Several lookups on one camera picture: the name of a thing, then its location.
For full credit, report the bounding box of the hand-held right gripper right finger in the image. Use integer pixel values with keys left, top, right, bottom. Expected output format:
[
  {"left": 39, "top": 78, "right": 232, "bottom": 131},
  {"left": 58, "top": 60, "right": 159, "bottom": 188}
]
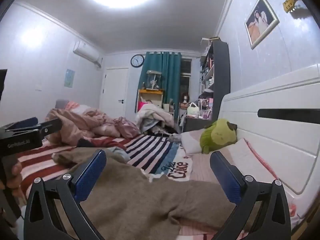
[{"left": 209, "top": 151, "right": 292, "bottom": 240}]

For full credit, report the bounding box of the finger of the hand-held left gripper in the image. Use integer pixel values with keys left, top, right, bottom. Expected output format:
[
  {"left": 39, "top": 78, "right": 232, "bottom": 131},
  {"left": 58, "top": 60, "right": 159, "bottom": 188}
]
[
  {"left": 4, "top": 117, "right": 39, "bottom": 131},
  {"left": 37, "top": 118, "right": 63, "bottom": 137}
]

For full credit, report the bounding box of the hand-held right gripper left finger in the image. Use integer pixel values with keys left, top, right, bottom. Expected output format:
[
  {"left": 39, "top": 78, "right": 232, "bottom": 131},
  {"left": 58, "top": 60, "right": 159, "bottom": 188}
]
[{"left": 24, "top": 149, "right": 107, "bottom": 240}]

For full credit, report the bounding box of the brown knitted sweater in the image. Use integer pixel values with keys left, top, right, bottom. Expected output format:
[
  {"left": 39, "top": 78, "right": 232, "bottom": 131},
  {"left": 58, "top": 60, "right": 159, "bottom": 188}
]
[{"left": 51, "top": 147, "right": 237, "bottom": 233}]

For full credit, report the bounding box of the pile of pale clothes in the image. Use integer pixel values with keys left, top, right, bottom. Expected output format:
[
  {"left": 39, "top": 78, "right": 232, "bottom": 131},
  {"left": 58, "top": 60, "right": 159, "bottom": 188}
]
[{"left": 136, "top": 102, "right": 175, "bottom": 133}]

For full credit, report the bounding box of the person's left hand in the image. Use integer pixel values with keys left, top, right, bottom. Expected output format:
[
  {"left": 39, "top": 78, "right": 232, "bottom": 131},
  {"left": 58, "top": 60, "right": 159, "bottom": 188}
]
[{"left": 0, "top": 160, "right": 23, "bottom": 191}]

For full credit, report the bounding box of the pink quilt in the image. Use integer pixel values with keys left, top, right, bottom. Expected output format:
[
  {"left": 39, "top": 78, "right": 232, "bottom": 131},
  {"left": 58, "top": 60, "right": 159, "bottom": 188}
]
[{"left": 45, "top": 101, "right": 120, "bottom": 145}]

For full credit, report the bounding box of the navy garment with white fleece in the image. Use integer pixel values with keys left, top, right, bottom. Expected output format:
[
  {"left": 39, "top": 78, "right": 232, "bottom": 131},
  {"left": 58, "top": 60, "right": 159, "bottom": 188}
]
[{"left": 76, "top": 139, "right": 100, "bottom": 148}]

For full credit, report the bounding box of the pink striped pillow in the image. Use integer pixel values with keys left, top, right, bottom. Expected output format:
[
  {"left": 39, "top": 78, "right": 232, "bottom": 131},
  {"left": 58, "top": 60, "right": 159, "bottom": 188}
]
[{"left": 222, "top": 137, "right": 296, "bottom": 196}]

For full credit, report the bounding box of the light grey-blue cloth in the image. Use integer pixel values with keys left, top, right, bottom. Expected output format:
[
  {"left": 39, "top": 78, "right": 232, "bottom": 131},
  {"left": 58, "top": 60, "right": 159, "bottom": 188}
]
[{"left": 107, "top": 147, "right": 131, "bottom": 162}]

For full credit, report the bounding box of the green plush toy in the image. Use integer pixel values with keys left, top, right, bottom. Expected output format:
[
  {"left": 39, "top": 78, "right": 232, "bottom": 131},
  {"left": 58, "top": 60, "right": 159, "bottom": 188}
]
[{"left": 199, "top": 119, "right": 238, "bottom": 154}]

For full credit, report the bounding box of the white pillow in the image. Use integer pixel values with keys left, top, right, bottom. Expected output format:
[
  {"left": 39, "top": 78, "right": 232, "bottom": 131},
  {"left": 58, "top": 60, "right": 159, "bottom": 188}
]
[{"left": 180, "top": 130, "right": 218, "bottom": 156}]

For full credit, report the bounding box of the pink ruffled cloth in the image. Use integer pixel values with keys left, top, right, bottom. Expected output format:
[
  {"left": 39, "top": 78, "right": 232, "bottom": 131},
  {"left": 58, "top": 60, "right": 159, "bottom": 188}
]
[{"left": 114, "top": 117, "right": 141, "bottom": 138}]

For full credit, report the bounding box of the dark desk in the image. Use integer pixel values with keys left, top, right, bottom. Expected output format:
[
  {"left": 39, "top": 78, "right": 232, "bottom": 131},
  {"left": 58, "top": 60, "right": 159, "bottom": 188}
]
[{"left": 179, "top": 116, "right": 213, "bottom": 133}]

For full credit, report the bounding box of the striped bed sheet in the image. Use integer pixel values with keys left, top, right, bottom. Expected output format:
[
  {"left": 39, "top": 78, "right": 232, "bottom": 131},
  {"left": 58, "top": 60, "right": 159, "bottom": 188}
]
[{"left": 15, "top": 132, "right": 250, "bottom": 240}]

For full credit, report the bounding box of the white door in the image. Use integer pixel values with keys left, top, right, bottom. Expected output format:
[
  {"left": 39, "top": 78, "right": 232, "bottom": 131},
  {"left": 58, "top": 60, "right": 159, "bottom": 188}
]
[{"left": 103, "top": 67, "right": 129, "bottom": 117}]

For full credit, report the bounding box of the white handbag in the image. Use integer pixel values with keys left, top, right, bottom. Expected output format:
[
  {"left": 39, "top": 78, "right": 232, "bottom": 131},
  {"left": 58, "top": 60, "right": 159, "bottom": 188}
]
[{"left": 187, "top": 102, "right": 201, "bottom": 118}]

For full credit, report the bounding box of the white air conditioner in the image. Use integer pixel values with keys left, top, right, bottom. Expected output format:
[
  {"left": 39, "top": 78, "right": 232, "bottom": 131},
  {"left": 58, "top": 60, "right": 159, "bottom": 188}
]
[{"left": 73, "top": 41, "right": 103, "bottom": 68}]

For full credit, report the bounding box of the dark bookshelf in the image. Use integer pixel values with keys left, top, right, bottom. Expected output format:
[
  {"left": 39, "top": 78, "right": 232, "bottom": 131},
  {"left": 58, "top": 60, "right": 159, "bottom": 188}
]
[{"left": 199, "top": 38, "right": 231, "bottom": 121}]

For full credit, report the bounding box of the white bed headboard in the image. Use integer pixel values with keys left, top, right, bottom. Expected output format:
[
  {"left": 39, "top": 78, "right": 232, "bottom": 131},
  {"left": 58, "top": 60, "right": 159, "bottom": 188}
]
[{"left": 214, "top": 64, "right": 320, "bottom": 218}]

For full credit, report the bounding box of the yellow shelf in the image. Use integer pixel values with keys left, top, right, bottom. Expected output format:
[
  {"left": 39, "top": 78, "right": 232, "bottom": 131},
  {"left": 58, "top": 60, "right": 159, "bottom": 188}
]
[{"left": 137, "top": 89, "right": 164, "bottom": 113}]

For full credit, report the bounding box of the window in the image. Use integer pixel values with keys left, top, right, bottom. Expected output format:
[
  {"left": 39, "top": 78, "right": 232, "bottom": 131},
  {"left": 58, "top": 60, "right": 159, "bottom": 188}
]
[{"left": 180, "top": 59, "right": 193, "bottom": 101}]

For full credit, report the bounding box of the glass display case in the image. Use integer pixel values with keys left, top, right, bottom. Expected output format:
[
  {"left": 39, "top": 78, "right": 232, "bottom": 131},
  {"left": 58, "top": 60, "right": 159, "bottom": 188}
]
[{"left": 146, "top": 70, "right": 163, "bottom": 91}]

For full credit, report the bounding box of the teal curtain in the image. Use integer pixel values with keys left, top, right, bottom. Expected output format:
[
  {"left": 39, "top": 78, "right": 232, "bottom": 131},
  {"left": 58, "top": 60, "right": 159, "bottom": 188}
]
[{"left": 138, "top": 51, "right": 182, "bottom": 131}]

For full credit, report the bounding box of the yellow guitar head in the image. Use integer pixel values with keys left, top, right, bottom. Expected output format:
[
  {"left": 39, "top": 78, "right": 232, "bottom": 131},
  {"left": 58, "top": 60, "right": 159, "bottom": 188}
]
[{"left": 282, "top": 0, "right": 301, "bottom": 13}]

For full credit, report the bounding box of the small blue wall poster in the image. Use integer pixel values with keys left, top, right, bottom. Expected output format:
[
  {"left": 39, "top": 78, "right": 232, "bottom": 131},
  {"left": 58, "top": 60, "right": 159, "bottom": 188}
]
[{"left": 64, "top": 69, "right": 76, "bottom": 88}]

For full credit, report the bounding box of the round wall clock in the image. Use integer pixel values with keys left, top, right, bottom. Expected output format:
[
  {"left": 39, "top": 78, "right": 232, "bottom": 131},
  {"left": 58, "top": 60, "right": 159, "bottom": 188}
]
[{"left": 131, "top": 54, "right": 145, "bottom": 68}]

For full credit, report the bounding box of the framed wall photo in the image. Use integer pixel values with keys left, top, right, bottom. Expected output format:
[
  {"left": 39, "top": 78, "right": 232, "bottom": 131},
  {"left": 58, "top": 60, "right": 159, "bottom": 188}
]
[{"left": 244, "top": 0, "right": 280, "bottom": 50}]

